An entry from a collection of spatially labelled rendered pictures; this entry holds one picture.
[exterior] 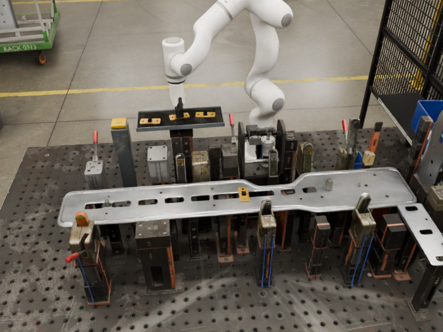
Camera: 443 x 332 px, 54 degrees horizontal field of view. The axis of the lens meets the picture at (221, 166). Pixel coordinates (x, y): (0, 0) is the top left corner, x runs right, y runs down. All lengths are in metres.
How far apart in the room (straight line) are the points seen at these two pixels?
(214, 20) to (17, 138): 2.76
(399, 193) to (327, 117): 2.35
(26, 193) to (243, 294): 1.22
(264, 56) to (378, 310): 1.12
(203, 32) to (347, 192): 0.83
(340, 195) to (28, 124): 3.18
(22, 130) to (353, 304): 3.26
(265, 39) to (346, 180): 0.68
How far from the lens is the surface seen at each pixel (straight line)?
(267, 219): 1.57
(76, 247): 1.56
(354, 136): 1.86
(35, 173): 2.50
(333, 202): 1.74
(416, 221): 1.76
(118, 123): 1.89
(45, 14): 6.01
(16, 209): 2.32
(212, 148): 1.80
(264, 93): 2.00
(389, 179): 1.91
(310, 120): 4.05
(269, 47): 1.92
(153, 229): 1.57
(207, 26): 1.73
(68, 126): 4.15
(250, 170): 1.89
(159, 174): 1.78
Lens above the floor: 2.17
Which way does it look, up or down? 39 degrees down
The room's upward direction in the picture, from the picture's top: 1 degrees counter-clockwise
